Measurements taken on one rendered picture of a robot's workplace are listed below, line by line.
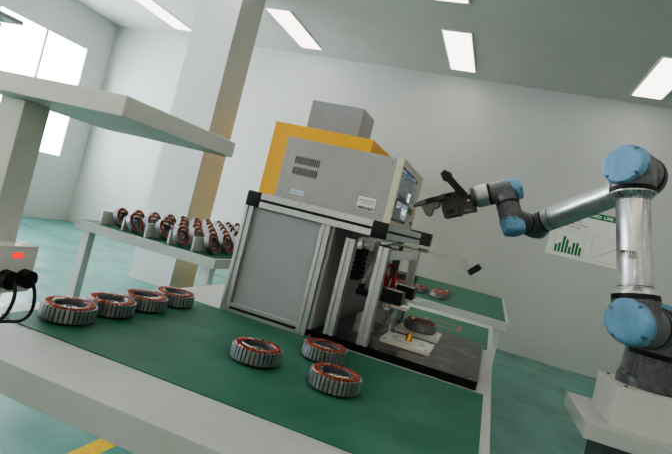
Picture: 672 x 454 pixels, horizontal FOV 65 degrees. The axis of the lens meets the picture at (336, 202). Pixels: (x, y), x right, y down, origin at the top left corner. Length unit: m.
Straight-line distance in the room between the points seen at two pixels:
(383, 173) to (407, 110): 5.72
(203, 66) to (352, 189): 4.24
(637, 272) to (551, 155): 5.60
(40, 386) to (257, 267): 0.79
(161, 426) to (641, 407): 1.18
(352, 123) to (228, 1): 1.77
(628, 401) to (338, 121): 4.65
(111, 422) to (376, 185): 1.03
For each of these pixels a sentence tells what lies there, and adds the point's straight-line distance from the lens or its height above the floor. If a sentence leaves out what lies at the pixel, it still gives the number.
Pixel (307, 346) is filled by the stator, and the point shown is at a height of 0.78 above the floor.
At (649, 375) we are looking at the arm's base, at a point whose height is 0.89.
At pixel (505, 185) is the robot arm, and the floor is 1.33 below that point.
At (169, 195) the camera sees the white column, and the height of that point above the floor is 0.91.
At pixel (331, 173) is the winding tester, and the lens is 1.67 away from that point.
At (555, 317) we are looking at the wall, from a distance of 7.05.
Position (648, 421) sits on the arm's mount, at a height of 0.79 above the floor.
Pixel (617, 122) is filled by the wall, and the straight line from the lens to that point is 7.31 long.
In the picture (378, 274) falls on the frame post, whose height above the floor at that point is 0.97.
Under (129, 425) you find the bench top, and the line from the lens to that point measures 0.88.
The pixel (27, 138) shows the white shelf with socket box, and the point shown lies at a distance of 1.16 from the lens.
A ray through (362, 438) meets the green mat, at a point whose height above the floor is 0.75.
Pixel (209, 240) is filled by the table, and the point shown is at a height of 0.82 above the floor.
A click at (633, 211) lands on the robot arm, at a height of 1.30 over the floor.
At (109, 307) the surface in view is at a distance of 1.32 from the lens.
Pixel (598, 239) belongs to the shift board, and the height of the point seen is 1.60.
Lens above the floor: 1.10
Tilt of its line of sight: 2 degrees up
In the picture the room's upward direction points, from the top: 14 degrees clockwise
